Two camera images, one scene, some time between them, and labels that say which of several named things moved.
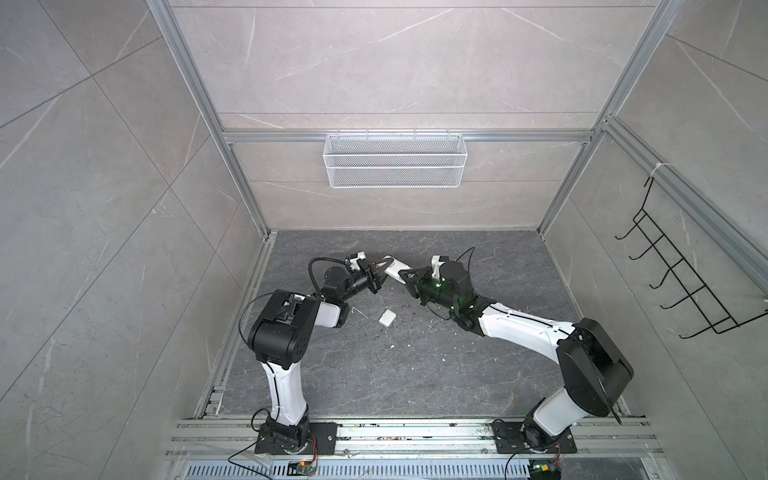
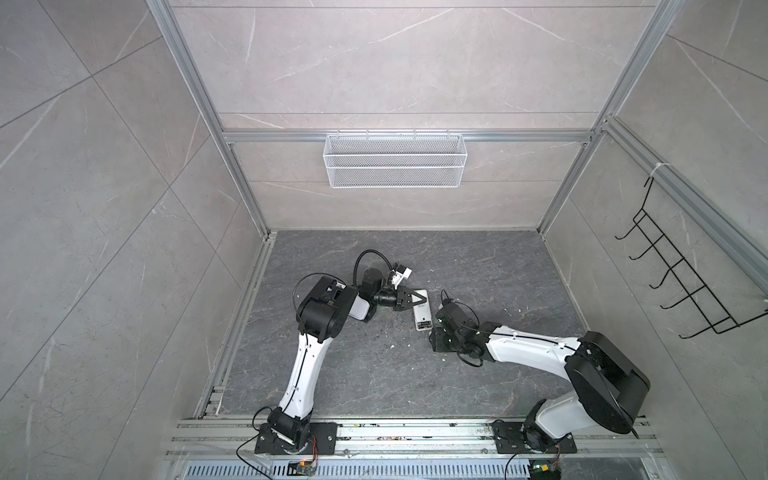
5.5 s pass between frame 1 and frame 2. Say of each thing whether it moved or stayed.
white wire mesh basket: stayed
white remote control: moved
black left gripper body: moved
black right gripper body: moved
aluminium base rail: stayed
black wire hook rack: stayed
